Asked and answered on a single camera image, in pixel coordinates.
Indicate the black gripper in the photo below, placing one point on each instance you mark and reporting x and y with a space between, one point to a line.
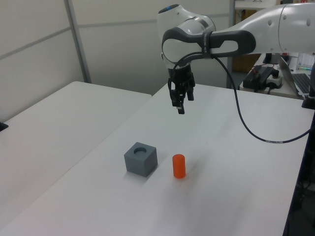
181 73

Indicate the orange cylinder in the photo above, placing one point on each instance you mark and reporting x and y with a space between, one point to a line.
179 167

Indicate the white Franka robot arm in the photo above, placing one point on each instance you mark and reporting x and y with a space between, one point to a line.
246 27

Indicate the grey block with round hole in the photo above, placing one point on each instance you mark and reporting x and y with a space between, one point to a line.
141 162

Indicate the brown cardboard box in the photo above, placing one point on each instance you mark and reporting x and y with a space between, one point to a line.
244 62

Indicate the black power supply box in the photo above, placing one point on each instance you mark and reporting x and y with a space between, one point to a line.
258 77

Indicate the silver laptop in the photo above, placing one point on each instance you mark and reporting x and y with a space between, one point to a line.
299 82

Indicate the grey metal partition post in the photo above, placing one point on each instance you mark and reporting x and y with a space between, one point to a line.
78 41

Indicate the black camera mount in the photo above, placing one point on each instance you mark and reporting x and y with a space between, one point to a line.
309 102

